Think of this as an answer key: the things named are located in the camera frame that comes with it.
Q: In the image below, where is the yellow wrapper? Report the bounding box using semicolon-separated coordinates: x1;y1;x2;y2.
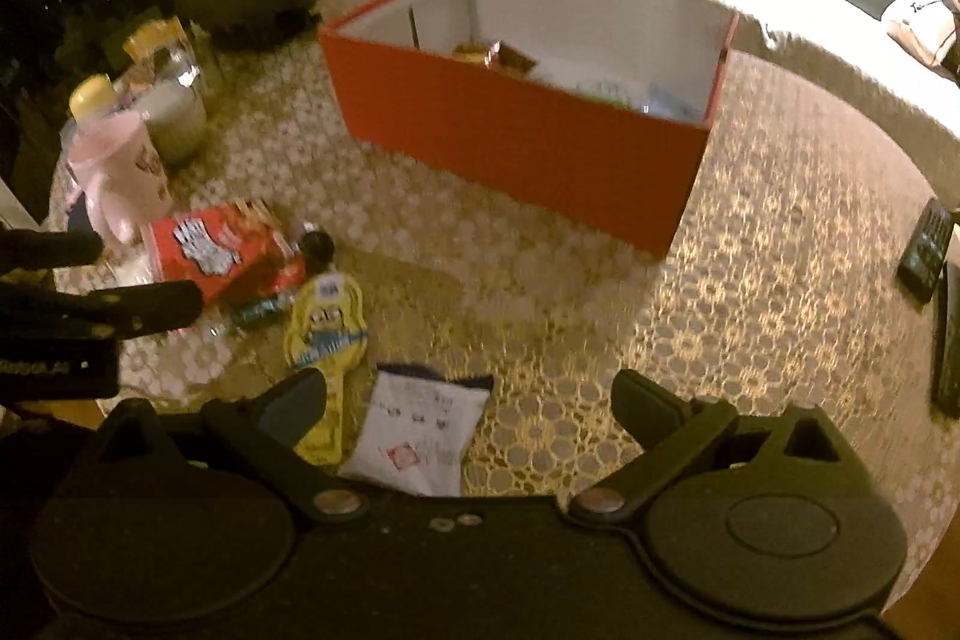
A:
124;17;188;67

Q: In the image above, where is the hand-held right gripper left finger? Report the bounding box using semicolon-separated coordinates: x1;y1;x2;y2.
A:
71;370;374;527

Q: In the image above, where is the white snack packet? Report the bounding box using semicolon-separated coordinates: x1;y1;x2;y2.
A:
337;366;494;498

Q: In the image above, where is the red cardboard box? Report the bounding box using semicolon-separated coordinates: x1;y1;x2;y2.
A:
317;0;740;259

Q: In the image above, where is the glass jar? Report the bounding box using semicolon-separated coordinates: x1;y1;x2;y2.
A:
139;62;207;165

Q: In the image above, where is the pink mug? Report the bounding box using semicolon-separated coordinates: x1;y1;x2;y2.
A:
67;111;173;244

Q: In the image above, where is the small dark round snack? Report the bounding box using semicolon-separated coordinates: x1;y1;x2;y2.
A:
300;230;336;266

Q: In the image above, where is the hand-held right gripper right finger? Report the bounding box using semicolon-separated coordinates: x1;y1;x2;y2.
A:
566;370;860;527

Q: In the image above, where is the yellow snack packet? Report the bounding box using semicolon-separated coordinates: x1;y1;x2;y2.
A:
283;271;368;465

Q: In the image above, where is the yellow capped bottle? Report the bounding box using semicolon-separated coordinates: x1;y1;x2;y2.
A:
69;75;121;120

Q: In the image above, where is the white handbag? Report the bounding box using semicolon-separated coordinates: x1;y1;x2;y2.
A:
881;0;957;67

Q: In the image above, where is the slim black remote control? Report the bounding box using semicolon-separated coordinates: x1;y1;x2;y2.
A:
930;261;960;420

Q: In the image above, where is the wide black remote control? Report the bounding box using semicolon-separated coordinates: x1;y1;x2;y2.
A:
898;197;957;304

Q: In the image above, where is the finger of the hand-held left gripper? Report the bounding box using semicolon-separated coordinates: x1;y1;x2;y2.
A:
75;280;205;339
0;230;104;272

